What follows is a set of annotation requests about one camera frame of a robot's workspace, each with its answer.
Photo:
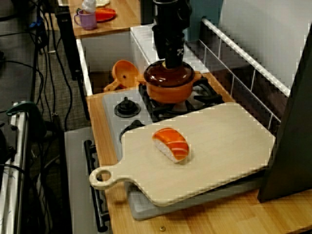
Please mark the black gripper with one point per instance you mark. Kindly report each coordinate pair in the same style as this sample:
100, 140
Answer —
170, 36

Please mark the brown glass lid yellow knob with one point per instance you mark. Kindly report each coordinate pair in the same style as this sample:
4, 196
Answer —
158, 78

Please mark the salmon nigiri sushi toy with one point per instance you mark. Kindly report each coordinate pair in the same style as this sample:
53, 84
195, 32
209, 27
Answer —
170, 141

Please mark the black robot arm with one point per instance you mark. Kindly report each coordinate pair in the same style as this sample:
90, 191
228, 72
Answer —
171, 12

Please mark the orange toy cooking pot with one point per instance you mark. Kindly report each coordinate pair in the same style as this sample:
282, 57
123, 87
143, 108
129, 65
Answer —
170, 94

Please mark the teal box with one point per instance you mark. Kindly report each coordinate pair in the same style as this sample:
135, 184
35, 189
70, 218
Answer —
204, 19

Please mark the orange toy strainer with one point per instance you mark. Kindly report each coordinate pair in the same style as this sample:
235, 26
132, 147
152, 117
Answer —
124, 73

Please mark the black burner grate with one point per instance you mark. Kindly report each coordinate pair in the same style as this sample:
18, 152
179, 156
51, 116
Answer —
159, 109

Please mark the white toy sink basin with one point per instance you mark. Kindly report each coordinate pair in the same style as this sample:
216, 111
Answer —
107, 53

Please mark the wooden side table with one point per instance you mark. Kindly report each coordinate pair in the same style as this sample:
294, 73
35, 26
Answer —
122, 14

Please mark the black stove knob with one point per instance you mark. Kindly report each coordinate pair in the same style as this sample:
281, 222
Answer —
132, 126
126, 107

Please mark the orange red plate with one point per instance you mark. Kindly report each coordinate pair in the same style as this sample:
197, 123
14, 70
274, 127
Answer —
106, 14

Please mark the grey toy stove top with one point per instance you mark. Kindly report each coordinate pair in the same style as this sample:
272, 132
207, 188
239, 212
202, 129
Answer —
109, 122

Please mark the purple plastic cup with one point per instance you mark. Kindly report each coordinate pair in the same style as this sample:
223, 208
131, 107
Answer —
86, 20

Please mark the white crumpled item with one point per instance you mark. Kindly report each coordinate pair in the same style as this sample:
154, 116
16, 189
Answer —
89, 5

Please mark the pale wooden cutting board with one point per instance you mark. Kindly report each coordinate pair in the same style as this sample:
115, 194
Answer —
219, 151

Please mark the dark slanted panel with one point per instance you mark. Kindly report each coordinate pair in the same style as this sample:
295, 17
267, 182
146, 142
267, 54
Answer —
287, 158

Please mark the white toy oven front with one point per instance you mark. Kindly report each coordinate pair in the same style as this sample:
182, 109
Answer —
78, 182

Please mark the green clamp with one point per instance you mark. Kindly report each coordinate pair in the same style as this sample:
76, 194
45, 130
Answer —
22, 106

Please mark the small brass screw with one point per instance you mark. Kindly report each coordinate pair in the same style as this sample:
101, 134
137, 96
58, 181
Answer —
161, 228

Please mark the dark boxy device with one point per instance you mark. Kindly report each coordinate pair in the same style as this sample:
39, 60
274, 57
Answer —
6, 146

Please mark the black metal post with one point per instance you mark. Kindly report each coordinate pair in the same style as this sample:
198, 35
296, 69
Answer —
70, 48

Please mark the aluminium frame rail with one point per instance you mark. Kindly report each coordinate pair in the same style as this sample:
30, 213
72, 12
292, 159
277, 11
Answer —
17, 170

